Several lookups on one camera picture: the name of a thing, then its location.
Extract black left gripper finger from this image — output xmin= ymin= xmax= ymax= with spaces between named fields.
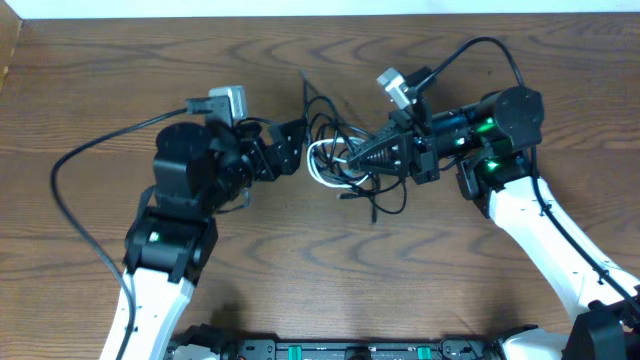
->
xmin=275 ymin=144 xmax=301 ymax=175
xmin=269 ymin=118 xmax=306 ymax=155

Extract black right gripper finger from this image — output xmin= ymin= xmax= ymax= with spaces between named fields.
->
xmin=357 ymin=120 xmax=413 ymax=153
xmin=346 ymin=139 xmax=411 ymax=178

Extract white usb cable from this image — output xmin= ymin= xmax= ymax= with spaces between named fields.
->
xmin=305 ymin=135 xmax=374 ymax=190

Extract black usb cable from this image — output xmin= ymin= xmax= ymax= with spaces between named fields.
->
xmin=304 ymin=94 xmax=409 ymax=225

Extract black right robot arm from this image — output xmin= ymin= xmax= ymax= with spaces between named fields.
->
xmin=346 ymin=86 xmax=639 ymax=359

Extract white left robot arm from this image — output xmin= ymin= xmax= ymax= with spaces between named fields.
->
xmin=101 ymin=119 xmax=307 ymax=359

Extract left camera black cable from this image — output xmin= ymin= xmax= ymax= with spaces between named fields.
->
xmin=49 ymin=95 xmax=231 ymax=360

